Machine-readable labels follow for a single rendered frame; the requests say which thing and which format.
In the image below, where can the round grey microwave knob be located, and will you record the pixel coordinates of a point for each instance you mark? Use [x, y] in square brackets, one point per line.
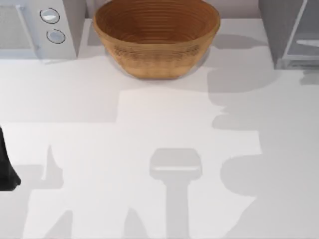
[49, 15]
[55, 36]

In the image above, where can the brown woven basket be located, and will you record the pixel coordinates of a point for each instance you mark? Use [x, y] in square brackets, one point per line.
[156, 42]

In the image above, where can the grey cabinet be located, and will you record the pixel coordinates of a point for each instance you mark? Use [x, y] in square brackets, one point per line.
[279, 30]

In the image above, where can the pale microwave oven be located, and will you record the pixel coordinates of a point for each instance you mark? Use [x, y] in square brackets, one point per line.
[67, 37]

